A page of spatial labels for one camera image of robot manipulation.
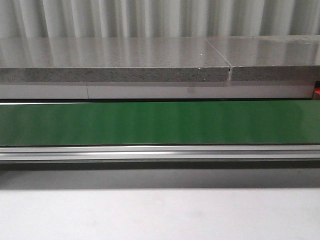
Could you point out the aluminium conveyor side rail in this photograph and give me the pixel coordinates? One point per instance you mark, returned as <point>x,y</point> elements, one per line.
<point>159,153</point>

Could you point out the grey stone slab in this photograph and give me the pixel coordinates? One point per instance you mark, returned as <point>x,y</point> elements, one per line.
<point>294,58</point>
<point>110,60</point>

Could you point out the green conveyor belt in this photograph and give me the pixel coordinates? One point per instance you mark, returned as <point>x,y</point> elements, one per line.
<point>161,123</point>

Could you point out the white pleated curtain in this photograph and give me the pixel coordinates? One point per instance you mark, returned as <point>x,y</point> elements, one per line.
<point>158,18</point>

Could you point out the grey stone slab right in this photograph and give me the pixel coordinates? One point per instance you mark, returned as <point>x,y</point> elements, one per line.
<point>294,58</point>

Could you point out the white panel under slab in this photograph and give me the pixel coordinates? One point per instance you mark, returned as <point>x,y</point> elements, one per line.
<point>83,92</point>

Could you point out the orange red object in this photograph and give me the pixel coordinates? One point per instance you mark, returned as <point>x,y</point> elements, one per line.
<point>316,94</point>

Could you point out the grey stone slab left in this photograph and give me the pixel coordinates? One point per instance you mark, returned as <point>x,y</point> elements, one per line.
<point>110,60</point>

